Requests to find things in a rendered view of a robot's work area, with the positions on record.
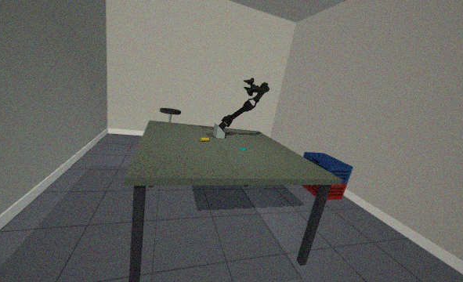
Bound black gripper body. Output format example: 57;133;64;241
249;78;259;93

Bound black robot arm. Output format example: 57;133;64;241
219;82;269;130

